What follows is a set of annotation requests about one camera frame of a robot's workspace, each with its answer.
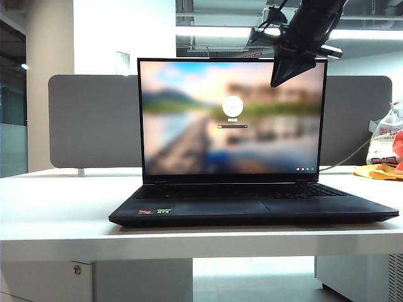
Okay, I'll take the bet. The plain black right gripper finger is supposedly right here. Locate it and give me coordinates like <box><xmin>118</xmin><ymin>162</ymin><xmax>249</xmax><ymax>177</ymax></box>
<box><xmin>270</xmin><ymin>59</ymin><xmax>297</xmax><ymax>88</ymax></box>

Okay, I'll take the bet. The white drawer cabinet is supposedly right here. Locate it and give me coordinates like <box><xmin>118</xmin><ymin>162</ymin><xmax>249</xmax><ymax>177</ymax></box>
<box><xmin>0</xmin><ymin>259</ymin><xmax>193</xmax><ymax>302</ymax></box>

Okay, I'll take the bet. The grey power cable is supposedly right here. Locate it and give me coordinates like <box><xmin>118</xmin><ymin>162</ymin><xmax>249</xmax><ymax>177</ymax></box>
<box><xmin>319</xmin><ymin>138</ymin><xmax>374</xmax><ymax>172</ymax></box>

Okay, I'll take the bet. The taped black right gripper finger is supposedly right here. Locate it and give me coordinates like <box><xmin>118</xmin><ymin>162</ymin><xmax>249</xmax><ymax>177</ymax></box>
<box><xmin>276</xmin><ymin>61</ymin><xmax>317</xmax><ymax>87</ymax></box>

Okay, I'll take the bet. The red orange cloth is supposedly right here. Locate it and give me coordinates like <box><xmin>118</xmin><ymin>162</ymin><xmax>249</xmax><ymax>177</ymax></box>
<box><xmin>392</xmin><ymin>130</ymin><xmax>403</xmax><ymax>182</ymax></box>

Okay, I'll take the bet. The ceiling light strip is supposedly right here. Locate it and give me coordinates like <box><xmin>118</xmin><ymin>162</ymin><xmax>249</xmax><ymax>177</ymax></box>
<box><xmin>175</xmin><ymin>26</ymin><xmax>403</xmax><ymax>41</ymax></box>

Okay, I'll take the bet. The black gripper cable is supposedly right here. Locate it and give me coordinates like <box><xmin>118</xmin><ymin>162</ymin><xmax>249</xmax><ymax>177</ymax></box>
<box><xmin>258</xmin><ymin>0</ymin><xmax>290</xmax><ymax>32</ymax></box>

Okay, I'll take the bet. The grey fabric desk divider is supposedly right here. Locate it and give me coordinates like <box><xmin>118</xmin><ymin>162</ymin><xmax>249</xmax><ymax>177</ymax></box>
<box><xmin>48</xmin><ymin>74</ymin><xmax>393</xmax><ymax>170</ymax></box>

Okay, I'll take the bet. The white cabinet with vent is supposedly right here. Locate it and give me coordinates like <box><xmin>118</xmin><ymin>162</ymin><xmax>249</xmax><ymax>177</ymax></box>
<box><xmin>314</xmin><ymin>254</ymin><xmax>403</xmax><ymax>302</ymax></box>

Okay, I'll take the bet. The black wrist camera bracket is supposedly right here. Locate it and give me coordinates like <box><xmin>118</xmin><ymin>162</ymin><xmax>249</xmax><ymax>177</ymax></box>
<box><xmin>263</xmin><ymin>6</ymin><xmax>288</xmax><ymax>26</ymax></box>

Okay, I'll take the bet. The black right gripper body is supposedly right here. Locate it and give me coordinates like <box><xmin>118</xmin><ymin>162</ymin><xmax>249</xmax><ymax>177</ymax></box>
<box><xmin>250</xmin><ymin>12</ymin><xmax>343</xmax><ymax>64</ymax></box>

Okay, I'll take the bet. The yellow cloth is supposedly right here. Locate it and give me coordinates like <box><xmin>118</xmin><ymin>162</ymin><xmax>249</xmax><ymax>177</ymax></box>
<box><xmin>352</xmin><ymin>163</ymin><xmax>403</xmax><ymax>182</ymax></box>

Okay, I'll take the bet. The white printed plastic bag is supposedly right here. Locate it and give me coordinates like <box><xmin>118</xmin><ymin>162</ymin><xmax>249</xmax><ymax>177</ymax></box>
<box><xmin>366</xmin><ymin>98</ymin><xmax>403</xmax><ymax>167</ymax></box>

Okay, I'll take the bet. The black laptop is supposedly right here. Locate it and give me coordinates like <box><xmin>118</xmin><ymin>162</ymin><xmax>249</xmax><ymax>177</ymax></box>
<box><xmin>108</xmin><ymin>57</ymin><xmax>400</xmax><ymax>228</ymax></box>

